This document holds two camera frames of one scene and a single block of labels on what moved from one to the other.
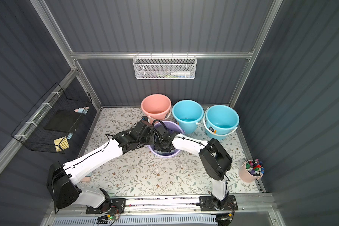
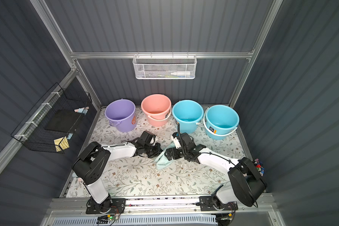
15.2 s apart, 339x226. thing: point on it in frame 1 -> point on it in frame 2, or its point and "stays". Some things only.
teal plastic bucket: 188,113 stays
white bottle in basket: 181,73 stays
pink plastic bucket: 157,107 stays
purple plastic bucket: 172,126 -> 122,114
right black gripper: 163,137 -> 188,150
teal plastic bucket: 219,121 stays
